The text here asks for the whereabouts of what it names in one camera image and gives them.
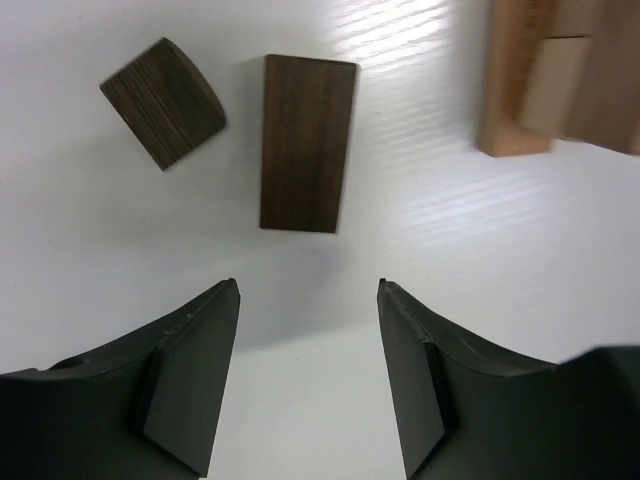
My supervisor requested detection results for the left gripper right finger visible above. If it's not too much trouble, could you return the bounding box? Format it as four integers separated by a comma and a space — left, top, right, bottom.
377, 279, 639, 479

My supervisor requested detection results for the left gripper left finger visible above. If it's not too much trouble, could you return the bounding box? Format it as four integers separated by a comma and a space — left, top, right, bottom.
1, 279, 240, 479

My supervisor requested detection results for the dark half-round wood block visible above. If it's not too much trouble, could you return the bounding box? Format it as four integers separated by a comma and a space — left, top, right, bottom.
99, 37, 227, 171

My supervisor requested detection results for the plain light wood plank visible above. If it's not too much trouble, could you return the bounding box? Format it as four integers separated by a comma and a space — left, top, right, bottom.
563, 0, 639, 156

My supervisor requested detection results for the dark arch wood block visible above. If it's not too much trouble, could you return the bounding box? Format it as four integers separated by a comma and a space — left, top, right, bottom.
259, 54, 359, 233

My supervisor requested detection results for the printed light wood plank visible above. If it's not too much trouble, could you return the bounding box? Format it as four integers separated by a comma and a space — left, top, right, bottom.
477, 0, 555, 157

